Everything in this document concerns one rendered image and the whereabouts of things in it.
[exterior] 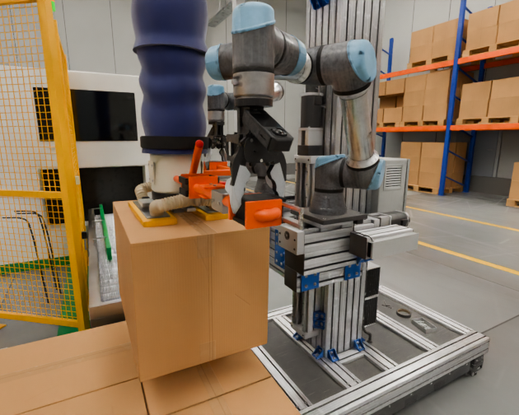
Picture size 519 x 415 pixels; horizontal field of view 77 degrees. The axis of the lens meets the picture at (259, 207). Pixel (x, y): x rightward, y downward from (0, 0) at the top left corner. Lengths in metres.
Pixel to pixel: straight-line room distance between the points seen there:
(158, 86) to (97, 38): 9.59
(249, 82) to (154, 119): 0.55
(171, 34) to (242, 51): 0.52
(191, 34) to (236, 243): 0.64
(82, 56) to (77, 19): 0.88
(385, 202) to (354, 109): 0.73
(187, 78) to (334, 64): 0.44
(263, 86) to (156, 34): 0.57
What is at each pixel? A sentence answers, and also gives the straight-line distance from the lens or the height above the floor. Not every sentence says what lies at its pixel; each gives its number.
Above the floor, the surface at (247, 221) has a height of 1.19.
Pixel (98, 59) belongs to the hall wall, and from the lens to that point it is 10.55.
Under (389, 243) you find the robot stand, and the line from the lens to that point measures 1.38.
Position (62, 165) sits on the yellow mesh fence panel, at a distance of 2.28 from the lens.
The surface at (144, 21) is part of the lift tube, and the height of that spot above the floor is 1.66.
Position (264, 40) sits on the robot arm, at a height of 1.49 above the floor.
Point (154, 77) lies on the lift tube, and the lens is 1.12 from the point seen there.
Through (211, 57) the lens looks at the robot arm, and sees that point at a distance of 0.80.
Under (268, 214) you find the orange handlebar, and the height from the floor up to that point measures 1.20.
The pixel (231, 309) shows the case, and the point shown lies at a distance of 1.04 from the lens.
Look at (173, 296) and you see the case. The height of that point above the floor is 0.91.
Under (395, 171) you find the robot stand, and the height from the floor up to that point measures 1.17.
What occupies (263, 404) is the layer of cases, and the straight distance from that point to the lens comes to 1.16.
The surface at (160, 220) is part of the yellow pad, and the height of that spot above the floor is 1.09.
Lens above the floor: 1.33
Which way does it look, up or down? 12 degrees down
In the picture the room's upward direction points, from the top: straight up
